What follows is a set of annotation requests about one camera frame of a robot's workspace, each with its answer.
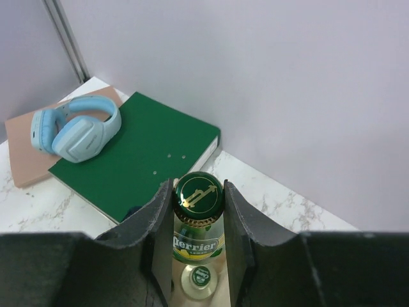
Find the green Perrier glass bottle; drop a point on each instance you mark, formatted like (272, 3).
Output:
(198, 203)

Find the beige canvas tote bag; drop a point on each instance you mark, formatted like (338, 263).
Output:
(221, 294)

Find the green ring binder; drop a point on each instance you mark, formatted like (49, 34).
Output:
(155, 142)

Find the light blue headphones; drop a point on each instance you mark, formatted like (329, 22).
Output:
(77, 130)

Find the pink brown notebook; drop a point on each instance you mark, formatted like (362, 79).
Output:
(28, 165)

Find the clear green-capped bottle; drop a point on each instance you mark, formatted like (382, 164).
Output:
(199, 282)

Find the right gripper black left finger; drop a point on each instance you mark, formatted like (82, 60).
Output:
(129, 265)

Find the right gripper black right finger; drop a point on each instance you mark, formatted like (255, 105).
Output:
(267, 264)

